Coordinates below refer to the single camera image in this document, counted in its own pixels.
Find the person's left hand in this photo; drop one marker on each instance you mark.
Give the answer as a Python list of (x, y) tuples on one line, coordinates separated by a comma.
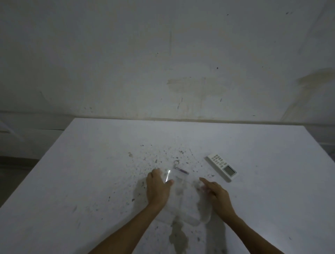
[(156, 191)]

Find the person's right thumb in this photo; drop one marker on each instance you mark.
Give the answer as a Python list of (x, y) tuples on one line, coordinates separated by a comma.
[(206, 190)]

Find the person's right forearm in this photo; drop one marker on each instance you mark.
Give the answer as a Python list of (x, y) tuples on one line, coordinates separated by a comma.
[(252, 236)]

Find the person's left thumb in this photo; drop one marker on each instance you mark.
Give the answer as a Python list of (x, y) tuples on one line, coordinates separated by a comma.
[(169, 182)]

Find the clear plastic zip pouch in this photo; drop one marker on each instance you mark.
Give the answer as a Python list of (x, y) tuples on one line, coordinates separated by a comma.
[(184, 198)]

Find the person's right hand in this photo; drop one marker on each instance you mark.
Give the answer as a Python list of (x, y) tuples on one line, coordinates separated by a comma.
[(220, 197)]

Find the person's left forearm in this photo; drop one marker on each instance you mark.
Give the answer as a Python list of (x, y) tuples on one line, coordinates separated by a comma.
[(130, 231)]

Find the white remote control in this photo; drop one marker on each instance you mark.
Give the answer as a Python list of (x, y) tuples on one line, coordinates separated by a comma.
[(222, 167)]

